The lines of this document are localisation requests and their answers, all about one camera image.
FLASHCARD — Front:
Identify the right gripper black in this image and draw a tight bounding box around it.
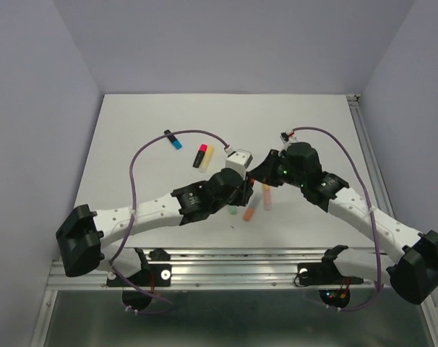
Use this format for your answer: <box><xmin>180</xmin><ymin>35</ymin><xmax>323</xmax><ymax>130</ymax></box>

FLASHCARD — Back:
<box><xmin>250</xmin><ymin>148</ymin><xmax>306</xmax><ymax>188</ymax></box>

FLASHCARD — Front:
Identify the pastel green highlighter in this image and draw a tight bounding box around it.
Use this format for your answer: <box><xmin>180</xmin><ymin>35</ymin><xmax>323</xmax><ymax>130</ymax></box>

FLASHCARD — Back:
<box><xmin>228</xmin><ymin>205</ymin><xmax>238</xmax><ymax>215</ymax></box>

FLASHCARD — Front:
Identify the black highlighter blue cap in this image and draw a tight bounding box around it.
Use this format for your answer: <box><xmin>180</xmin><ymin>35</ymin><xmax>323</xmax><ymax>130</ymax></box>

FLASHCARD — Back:
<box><xmin>164</xmin><ymin>129</ymin><xmax>182</xmax><ymax>150</ymax></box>

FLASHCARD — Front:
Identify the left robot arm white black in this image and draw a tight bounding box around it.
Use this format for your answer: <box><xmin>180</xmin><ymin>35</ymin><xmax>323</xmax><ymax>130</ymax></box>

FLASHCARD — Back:
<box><xmin>56</xmin><ymin>168</ymin><xmax>254</xmax><ymax>285</ymax></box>

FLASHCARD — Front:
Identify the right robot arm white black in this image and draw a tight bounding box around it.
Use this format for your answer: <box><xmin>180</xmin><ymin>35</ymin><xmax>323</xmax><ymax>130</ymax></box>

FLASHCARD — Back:
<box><xmin>249</xmin><ymin>142</ymin><xmax>438</xmax><ymax>304</ymax></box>

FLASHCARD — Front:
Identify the pastel pink highlighter orange cap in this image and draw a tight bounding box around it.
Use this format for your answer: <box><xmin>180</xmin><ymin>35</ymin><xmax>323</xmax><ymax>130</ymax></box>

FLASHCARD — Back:
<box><xmin>262</xmin><ymin>184</ymin><xmax>272</xmax><ymax>211</ymax></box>

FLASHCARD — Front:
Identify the grey highlighter orange cap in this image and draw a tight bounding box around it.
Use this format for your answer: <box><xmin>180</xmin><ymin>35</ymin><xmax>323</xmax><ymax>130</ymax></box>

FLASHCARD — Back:
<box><xmin>242</xmin><ymin>196</ymin><xmax>262</xmax><ymax>222</ymax></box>

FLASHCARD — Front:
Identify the pale yellow highlighter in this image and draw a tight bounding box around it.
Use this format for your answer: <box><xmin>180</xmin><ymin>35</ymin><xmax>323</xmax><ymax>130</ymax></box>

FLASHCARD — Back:
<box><xmin>199</xmin><ymin>145</ymin><xmax>215</xmax><ymax>174</ymax></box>

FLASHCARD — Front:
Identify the black highlighter pink cap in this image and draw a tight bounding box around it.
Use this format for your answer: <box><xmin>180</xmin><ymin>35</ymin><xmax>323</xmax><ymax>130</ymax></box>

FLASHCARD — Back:
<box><xmin>192</xmin><ymin>144</ymin><xmax>208</xmax><ymax>168</ymax></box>

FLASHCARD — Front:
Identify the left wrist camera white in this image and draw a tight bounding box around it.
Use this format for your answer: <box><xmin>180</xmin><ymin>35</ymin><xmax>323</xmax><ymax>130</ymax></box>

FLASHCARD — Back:
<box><xmin>225</xmin><ymin>148</ymin><xmax>253</xmax><ymax>179</ymax></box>

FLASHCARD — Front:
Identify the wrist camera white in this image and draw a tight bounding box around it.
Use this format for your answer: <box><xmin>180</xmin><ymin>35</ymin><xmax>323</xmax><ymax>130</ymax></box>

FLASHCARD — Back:
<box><xmin>225</xmin><ymin>148</ymin><xmax>253</xmax><ymax>179</ymax></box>
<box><xmin>280</xmin><ymin>132</ymin><xmax>298</xmax><ymax>150</ymax></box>

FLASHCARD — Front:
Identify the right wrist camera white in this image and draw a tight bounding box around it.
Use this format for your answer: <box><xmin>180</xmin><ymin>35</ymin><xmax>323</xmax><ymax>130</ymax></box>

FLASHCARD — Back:
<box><xmin>280</xmin><ymin>132</ymin><xmax>298</xmax><ymax>150</ymax></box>

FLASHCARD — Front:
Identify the aluminium front rail frame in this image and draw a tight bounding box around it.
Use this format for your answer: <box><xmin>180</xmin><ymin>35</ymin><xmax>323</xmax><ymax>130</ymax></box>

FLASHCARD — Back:
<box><xmin>32</xmin><ymin>248</ymin><xmax>438</xmax><ymax>346</ymax></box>

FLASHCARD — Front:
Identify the aluminium right rail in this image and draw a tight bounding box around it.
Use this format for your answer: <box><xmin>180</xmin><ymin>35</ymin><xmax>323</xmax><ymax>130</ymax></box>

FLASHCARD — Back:
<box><xmin>345</xmin><ymin>93</ymin><xmax>408</xmax><ymax>254</ymax></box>

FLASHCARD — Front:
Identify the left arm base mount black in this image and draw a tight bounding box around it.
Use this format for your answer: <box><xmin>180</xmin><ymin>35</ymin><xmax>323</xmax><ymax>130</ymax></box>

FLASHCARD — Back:
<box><xmin>113</xmin><ymin>248</ymin><xmax>172</xmax><ymax>288</ymax></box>

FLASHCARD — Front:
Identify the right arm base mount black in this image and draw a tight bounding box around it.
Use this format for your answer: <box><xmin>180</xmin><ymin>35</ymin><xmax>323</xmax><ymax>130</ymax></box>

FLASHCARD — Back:
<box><xmin>295</xmin><ymin>262</ymin><xmax>364</xmax><ymax>287</ymax></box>

